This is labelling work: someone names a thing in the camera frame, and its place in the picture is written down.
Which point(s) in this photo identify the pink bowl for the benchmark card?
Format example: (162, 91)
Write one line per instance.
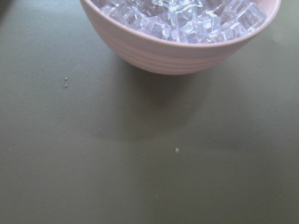
(169, 58)

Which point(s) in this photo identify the clear ice cubes in bowl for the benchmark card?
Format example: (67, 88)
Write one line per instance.
(186, 21)

